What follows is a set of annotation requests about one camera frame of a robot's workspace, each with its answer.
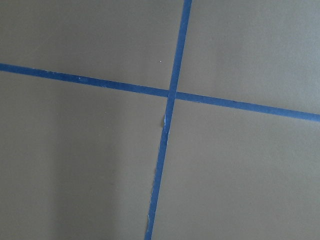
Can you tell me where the blue tape line lengthwise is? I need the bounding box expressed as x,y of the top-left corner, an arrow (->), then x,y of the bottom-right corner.
143,0 -> 192,240

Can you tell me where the blue tape line crosswise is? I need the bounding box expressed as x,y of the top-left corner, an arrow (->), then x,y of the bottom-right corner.
0,63 -> 320,122

